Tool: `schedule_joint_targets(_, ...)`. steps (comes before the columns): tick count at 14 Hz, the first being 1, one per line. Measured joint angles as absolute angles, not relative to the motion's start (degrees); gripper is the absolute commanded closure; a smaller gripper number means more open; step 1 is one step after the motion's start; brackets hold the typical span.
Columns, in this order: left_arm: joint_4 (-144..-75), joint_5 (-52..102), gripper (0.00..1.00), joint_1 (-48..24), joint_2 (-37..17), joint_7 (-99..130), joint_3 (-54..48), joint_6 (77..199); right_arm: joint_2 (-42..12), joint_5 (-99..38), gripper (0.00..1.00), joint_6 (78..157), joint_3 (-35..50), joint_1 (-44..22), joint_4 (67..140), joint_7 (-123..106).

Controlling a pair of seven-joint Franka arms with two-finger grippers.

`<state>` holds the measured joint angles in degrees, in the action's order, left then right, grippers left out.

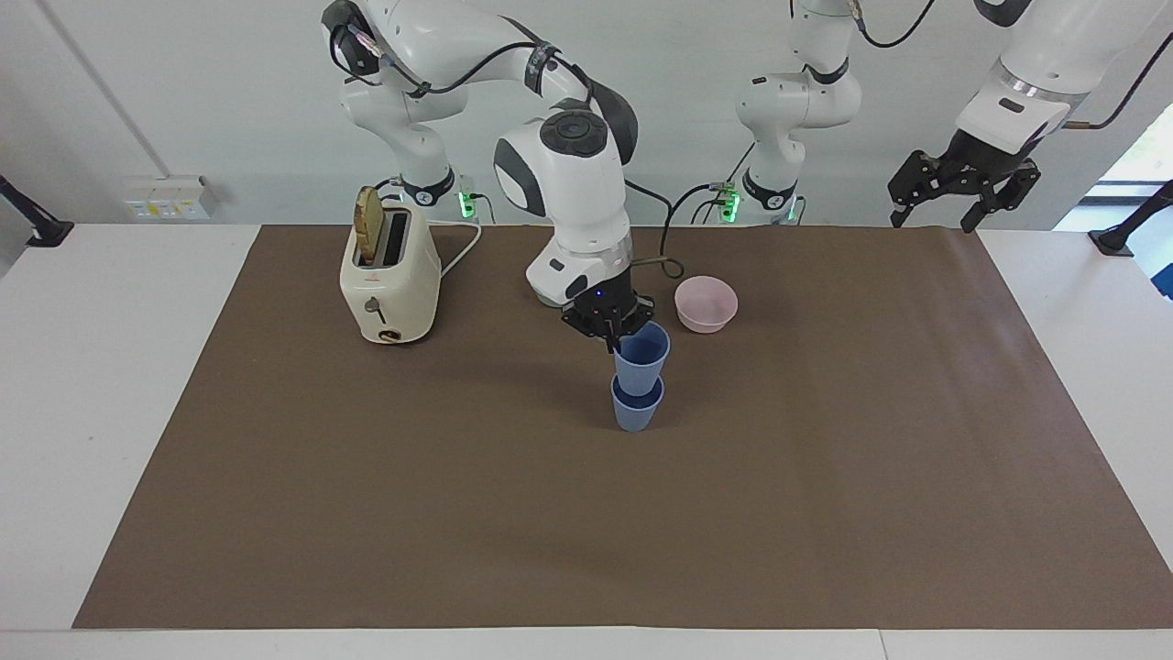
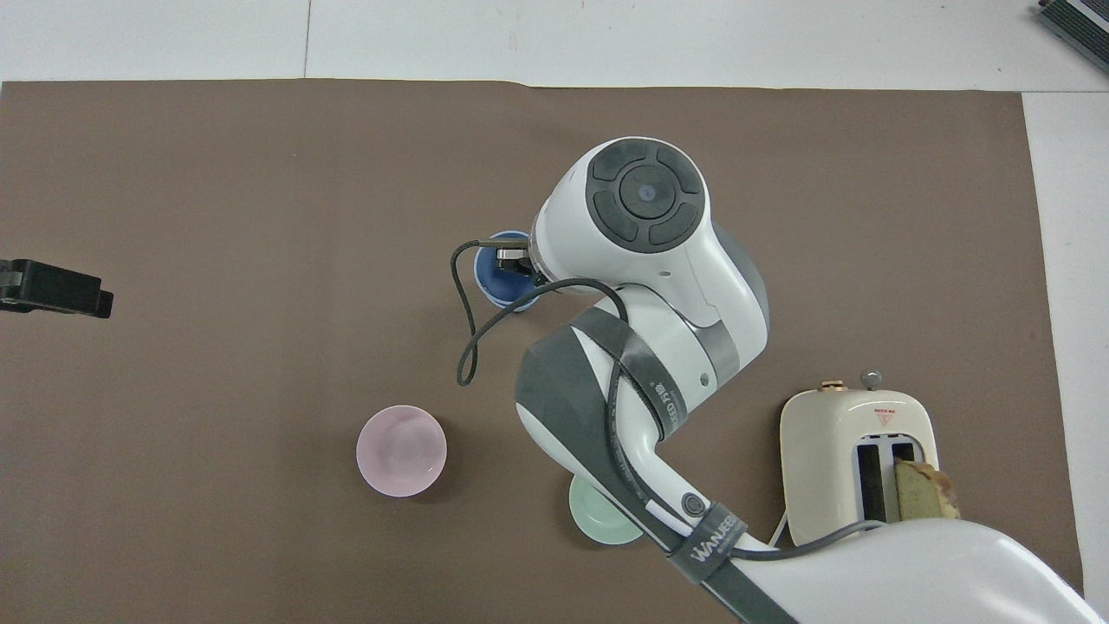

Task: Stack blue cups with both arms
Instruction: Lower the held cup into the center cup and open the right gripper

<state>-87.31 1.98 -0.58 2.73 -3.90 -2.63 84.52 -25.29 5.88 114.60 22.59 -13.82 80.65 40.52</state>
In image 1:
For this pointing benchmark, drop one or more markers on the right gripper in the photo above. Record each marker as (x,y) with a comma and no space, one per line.
(607,289)

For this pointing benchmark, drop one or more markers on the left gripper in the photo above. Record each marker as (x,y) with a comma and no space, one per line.
(985,160)

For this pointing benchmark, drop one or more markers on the blue plastic cup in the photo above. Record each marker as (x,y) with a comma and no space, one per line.
(641,357)
(635,412)

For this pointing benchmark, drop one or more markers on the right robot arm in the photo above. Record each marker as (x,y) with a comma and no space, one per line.
(573,188)

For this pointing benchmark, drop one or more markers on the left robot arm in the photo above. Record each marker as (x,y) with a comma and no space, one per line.
(793,101)

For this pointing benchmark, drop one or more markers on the pink bowl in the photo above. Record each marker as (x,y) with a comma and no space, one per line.
(706,307)

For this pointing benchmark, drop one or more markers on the black stand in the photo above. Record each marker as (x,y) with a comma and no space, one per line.
(41,229)
(1113,240)

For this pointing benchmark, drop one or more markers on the cream toaster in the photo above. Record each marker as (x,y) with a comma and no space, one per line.
(389,293)

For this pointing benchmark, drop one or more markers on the bread slice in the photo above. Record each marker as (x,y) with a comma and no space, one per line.
(367,225)

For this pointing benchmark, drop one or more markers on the white wall socket box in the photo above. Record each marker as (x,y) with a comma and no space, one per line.
(169,197)

